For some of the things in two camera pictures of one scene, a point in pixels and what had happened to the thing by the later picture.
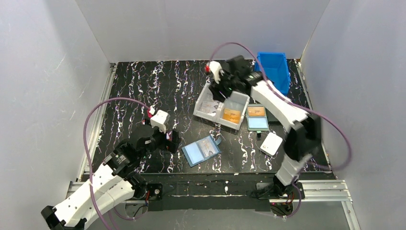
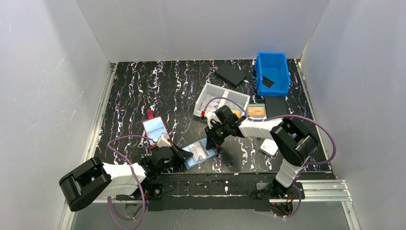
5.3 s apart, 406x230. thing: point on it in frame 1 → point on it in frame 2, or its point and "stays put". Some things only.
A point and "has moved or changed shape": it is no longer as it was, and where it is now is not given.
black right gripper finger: x=219 y=92 → x=213 y=142
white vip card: x=207 y=146 has moved or changed shape
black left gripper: x=171 y=141 → x=174 y=152
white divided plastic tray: x=230 y=111 stays put
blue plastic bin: x=275 y=67 stays put
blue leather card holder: x=201 y=150 stays put
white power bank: x=271 y=144 stays put
